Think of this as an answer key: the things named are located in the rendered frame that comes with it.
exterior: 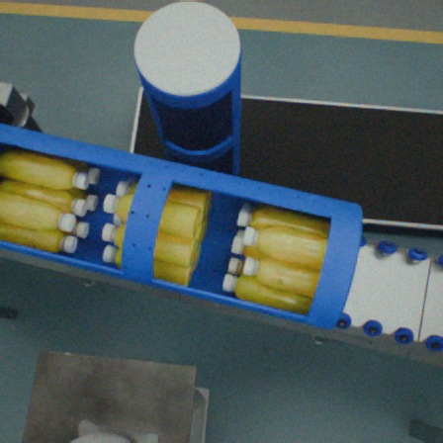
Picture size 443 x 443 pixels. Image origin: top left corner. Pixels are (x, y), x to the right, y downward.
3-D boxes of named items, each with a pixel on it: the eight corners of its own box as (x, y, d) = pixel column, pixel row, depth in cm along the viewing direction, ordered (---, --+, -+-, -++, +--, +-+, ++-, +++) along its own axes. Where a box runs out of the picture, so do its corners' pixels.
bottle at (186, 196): (205, 195, 123) (125, 176, 125) (199, 225, 124) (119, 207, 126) (210, 192, 130) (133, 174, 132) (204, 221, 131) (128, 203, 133)
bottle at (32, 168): (1, 145, 128) (78, 163, 126) (15, 149, 135) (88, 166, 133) (-6, 175, 128) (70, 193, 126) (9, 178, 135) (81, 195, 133)
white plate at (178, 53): (117, 29, 148) (118, 31, 149) (163, 112, 141) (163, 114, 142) (209, -16, 151) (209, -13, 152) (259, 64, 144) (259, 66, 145)
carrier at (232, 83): (159, 151, 233) (190, 209, 227) (116, 31, 149) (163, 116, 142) (219, 121, 236) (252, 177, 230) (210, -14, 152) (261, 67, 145)
